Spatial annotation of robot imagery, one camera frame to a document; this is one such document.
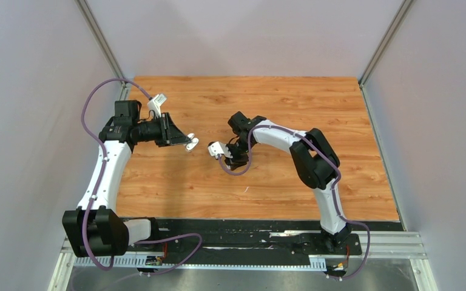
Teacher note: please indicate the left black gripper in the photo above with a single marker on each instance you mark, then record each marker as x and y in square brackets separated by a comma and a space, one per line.
[169, 134]

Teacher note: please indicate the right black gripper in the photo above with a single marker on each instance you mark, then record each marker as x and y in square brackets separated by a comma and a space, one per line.
[236, 161]

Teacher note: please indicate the white earbud charging case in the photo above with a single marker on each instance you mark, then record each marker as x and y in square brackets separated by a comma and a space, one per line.
[193, 141]

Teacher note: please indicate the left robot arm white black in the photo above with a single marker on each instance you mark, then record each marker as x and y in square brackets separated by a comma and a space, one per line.
[94, 228]

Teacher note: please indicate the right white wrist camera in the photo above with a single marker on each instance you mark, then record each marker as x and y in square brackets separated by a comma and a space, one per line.
[217, 149]

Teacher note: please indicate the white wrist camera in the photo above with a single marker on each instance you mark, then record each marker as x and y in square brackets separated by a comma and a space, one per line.
[155, 104]
[217, 149]

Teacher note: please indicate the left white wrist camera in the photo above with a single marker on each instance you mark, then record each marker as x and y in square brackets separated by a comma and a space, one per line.
[155, 104]

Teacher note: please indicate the aluminium frame rail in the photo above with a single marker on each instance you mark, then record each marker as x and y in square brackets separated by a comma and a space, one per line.
[379, 245]

